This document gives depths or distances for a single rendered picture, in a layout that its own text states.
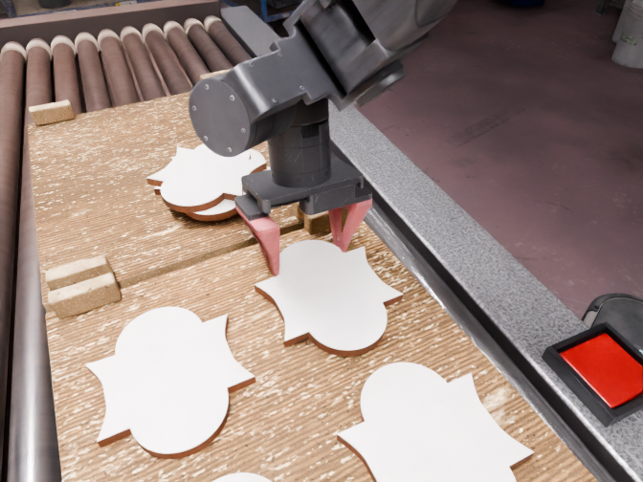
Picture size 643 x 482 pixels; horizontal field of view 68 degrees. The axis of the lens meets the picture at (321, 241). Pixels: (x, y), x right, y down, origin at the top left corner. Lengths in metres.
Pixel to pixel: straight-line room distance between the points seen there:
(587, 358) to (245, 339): 0.31
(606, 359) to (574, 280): 1.50
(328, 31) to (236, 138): 0.10
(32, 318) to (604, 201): 2.29
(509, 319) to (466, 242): 0.12
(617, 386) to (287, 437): 0.29
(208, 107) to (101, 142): 0.44
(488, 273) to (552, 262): 1.49
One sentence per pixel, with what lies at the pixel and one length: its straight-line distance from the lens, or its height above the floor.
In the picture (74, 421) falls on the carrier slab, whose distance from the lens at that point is 0.45.
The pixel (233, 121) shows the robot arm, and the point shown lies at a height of 1.14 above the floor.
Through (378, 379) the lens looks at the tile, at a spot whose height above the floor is 0.95.
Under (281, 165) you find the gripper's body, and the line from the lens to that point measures 0.42.
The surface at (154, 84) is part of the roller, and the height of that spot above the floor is 0.92.
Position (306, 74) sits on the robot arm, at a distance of 0.37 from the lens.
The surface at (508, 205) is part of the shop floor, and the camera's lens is 2.27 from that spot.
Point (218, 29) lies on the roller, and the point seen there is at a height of 0.92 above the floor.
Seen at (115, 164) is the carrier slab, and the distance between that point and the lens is 0.72.
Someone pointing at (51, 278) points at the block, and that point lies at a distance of 0.53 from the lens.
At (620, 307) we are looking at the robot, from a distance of 1.62.
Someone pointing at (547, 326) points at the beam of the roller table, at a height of 0.91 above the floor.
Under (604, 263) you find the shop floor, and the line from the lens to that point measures 2.14.
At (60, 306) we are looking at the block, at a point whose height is 0.95.
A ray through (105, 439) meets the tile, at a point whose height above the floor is 0.94.
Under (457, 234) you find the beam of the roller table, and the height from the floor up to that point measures 0.92.
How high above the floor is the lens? 1.30
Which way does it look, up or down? 42 degrees down
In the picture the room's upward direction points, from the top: straight up
